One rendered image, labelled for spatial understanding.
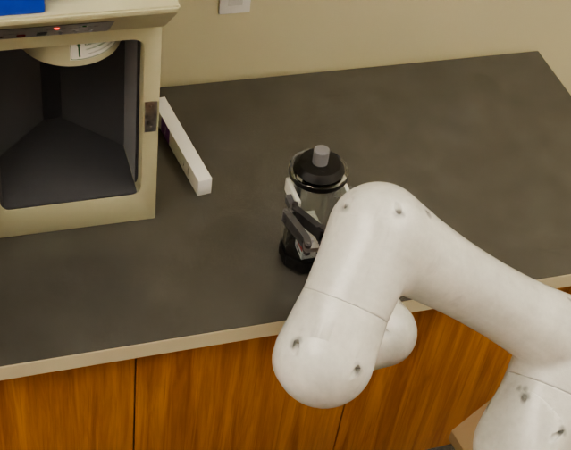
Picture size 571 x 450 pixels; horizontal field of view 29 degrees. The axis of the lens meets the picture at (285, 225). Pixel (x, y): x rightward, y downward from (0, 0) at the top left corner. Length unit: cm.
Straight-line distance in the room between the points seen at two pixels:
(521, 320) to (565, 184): 98
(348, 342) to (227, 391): 93
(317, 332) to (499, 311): 29
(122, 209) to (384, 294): 93
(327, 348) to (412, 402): 118
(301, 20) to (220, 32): 19
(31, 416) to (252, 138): 74
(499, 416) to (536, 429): 6
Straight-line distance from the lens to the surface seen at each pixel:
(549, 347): 154
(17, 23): 168
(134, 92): 199
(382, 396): 238
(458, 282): 138
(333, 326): 127
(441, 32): 267
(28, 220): 210
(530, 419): 156
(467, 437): 187
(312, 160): 195
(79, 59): 190
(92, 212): 211
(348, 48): 259
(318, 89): 251
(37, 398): 207
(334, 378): 127
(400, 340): 172
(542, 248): 226
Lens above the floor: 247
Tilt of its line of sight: 45 degrees down
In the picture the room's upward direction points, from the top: 9 degrees clockwise
